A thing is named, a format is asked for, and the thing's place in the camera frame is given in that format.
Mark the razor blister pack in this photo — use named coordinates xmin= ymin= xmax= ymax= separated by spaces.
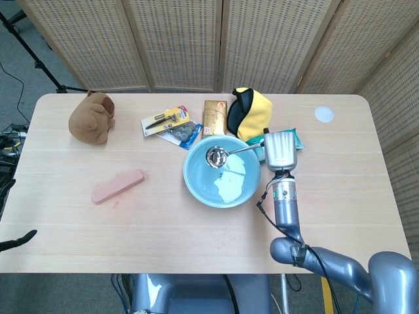
xmin=141 ymin=105 xmax=192 ymax=139

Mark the blue blister pack with discs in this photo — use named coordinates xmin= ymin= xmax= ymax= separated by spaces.
xmin=156 ymin=120 xmax=204 ymax=151

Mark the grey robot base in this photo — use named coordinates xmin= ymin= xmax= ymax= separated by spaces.
xmin=130 ymin=273 xmax=272 ymax=314

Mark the pink rectangular case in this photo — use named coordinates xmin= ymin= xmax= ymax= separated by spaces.
xmin=91 ymin=169 xmax=146 ymax=205

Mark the light blue bowl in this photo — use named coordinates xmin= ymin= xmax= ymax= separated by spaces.
xmin=183 ymin=135 xmax=262 ymax=209

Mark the black tripod stand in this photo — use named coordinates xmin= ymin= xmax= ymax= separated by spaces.
xmin=0 ymin=11 xmax=91 ymax=94

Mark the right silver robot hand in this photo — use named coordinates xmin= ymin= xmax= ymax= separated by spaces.
xmin=263 ymin=128 xmax=298 ymax=172

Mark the white round table grommet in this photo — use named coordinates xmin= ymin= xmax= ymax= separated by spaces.
xmin=314 ymin=105 xmax=335 ymax=124

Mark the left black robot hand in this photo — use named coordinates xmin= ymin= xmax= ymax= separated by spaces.
xmin=0 ymin=178 xmax=38 ymax=253

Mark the yellow and black pouch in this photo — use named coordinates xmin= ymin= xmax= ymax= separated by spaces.
xmin=227 ymin=86 xmax=274 ymax=143

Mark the gold foil packet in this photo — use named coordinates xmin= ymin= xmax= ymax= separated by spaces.
xmin=202 ymin=99 xmax=228 ymax=138

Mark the cables and gear pile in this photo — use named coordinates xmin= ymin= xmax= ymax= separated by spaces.
xmin=0 ymin=122 xmax=29 ymax=184

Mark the woven folding screen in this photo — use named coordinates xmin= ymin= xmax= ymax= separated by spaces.
xmin=16 ymin=0 xmax=419 ymax=295

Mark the metal ladle with black handle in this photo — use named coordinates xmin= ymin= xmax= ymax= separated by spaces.
xmin=205 ymin=144 xmax=266 ymax=169

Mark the teal wet wipes pack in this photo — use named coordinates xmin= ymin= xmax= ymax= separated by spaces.
xmin=245 ymin=127 xmax=306 ymax=164

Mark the brown capybara plush toy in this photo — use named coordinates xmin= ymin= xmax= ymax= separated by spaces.
xmin=67 ymin=91 xmax=117 ymax=145

